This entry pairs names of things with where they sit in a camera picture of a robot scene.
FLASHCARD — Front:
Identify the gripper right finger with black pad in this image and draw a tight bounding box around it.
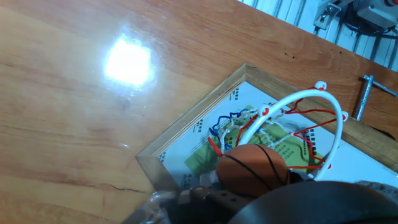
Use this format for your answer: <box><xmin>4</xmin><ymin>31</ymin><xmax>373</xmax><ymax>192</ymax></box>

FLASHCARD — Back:
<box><xmin>287</xmin><ymin>170</ymin><xmax>313</xmax><ymax>185</ymax></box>

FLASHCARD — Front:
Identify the gripper left finger with grey pad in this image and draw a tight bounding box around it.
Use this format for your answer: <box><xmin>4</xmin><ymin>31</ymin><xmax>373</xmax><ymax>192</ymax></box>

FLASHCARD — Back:
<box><xmin>180</xmin><ymin>170</ymin><xmax>249</xmax><ymax>215</ymax></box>

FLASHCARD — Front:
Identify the small orange basketball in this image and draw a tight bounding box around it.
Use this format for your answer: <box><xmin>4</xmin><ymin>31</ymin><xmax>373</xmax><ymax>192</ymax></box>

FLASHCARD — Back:
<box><xmin>215</xmin><ymin>143</ymin><xmax>292</xmax><ymax>198</ymax></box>

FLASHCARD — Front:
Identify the red white blue net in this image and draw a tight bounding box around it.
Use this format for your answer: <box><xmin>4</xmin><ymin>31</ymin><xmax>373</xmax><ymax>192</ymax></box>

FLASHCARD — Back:
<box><xmin>207</xmin><ymin>86</ymin><xmax>346</xmax><ymax>172</ymax></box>

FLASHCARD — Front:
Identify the wooden framed toy backboard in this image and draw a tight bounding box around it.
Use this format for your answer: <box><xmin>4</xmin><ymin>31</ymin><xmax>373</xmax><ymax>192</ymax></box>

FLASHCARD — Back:
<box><xmin>135</xmin><ymin>62</ymin><xmax>398</xmax><ymax>194</ymax></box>

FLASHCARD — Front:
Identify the silver threaded bolt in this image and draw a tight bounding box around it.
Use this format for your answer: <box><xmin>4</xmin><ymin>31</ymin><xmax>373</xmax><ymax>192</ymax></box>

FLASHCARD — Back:
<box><xmin>353</xmin><ymin>74</ymin><xmax>398</xmax><ymax>122</ymax></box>

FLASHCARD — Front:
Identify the large varnished wooden board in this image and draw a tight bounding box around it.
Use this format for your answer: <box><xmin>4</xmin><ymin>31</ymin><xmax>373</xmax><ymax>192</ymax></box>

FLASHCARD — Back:
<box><xmin>0</xmin><ymin>0</ymin><xmax>398</xmax><ymax>224</ymax></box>

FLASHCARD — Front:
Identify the grey box red button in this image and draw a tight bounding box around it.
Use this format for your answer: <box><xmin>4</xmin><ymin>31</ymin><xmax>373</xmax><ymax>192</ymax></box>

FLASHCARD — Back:
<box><xmin>356</xmin><ymin>0</ymin><xmax>398</xmax><ymax>29</ymax></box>

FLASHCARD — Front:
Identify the white plastic hoop ring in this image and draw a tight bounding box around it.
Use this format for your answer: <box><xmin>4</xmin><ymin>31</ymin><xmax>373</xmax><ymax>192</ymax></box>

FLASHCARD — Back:
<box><xmin>238</xmin><ymin>81</ymin><xmax>348</xmax><ymax>181</ymax></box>

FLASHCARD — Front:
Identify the aluminium corner bracket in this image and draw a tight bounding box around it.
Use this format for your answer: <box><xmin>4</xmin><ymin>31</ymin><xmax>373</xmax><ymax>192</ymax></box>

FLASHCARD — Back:
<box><xmin>313</xmin><ymin>2</ymin><xmax>342</xmax><ymax>30</ymax></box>

